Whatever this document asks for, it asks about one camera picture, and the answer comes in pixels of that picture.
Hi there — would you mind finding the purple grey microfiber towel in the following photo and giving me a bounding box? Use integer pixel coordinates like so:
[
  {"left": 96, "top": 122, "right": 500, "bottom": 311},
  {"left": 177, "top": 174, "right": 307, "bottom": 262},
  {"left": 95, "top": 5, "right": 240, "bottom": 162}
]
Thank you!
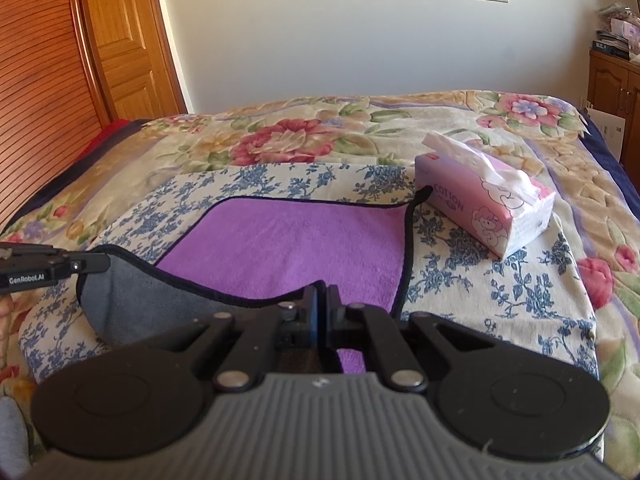
[{"left": 76, "top": 188, "right": 430, "bottom": 348}]

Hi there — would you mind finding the blue floral white pillow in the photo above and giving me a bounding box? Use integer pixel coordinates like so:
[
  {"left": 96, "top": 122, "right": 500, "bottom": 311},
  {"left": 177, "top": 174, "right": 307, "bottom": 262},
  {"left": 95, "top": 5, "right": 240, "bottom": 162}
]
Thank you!
[{"left": 50, "top": 164, "right": 598, "bottom": 373}]

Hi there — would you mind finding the wooden slatted wardrobe door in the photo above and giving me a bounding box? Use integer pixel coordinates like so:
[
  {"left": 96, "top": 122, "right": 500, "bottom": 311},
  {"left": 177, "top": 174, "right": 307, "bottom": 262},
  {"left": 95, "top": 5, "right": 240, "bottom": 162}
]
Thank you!
[{"left": 1, "top": 0, "right": 110, "bottom": 223}]

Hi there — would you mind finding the pink cotton tissue pack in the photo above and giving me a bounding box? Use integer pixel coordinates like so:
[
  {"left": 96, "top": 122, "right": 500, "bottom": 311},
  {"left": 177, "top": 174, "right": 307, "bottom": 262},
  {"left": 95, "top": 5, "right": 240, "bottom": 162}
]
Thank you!
[{"left": 414, "top": 131, "right": 555, "bottom": 259}]

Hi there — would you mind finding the floral bed blanket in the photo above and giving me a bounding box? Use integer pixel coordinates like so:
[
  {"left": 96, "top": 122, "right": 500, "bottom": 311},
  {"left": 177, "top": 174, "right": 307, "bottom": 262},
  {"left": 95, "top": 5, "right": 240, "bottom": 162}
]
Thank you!
[{"left": 1, "top": 90, "right": 639, "bottom": 479}]

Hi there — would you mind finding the white cardboard box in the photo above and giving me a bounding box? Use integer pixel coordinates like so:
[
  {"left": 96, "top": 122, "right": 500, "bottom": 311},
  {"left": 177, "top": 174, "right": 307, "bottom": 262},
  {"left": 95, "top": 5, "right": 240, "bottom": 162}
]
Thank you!
[{"left": 586, "top": 107, "right": 626, "bottom": 162}]

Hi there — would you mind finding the wooden side cabinet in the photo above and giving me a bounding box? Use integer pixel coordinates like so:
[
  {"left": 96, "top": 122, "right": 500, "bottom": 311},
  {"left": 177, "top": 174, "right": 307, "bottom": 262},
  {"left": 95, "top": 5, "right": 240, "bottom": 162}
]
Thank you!
[{"left": 587, "top": 49, "right": 639, "bottom": 188}]

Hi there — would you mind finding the clutter pile on cabinet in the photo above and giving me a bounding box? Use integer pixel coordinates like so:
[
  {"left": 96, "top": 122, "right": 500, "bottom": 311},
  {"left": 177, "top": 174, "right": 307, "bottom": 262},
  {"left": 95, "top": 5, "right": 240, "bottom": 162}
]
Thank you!
[{"left": 594, "top": 2, "right": 639, "bottom": 63}]

